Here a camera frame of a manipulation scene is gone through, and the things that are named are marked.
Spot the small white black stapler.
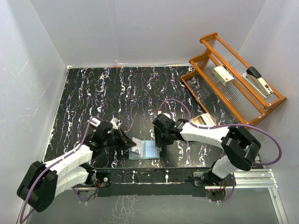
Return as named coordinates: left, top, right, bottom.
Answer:
left=89, top=118, right=101, bottom=128

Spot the white black stapler on rack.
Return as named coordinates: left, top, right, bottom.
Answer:
left=242, top=67, right=273, bottom=98

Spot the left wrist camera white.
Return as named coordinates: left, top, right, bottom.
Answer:
left=110, top=118, right=120, bottom=130

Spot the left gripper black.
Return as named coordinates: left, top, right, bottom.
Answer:
left=103, top=127, right=136, bottom=151

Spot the orange wooden shelf rack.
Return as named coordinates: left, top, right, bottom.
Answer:
left=181, top=32, right=286, bottom=126

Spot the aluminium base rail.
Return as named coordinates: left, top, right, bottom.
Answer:
left=27, top=183, right=289, bottom=224

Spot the green card holder wallet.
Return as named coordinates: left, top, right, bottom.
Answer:
left=129, top=140, right=162, bottom=160

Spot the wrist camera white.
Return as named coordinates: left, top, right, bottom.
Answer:
left=110, top=118, right=120, bottom=130
left=157, top=111, right=171, bottom=119

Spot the stack of credit cards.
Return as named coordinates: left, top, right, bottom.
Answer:
left=199, top=113, right=216, bottom=126

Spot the white staples box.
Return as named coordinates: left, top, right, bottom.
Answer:
left=213, top=65, right=234, bottom=86

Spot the beige oval tray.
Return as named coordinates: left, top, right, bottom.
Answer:
left=190, top=114, right=206, bottom=125

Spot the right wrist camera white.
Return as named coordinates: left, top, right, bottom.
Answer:
left=157, top=111, right=171, bottom=119

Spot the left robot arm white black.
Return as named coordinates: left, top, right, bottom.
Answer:
left=17, top=117, right=136, bottom=212

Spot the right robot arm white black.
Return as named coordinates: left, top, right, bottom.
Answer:
left=152, top=113, right=261, bottom=185

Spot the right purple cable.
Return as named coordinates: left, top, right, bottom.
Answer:
left=158, top=98, right=283, bottom=203

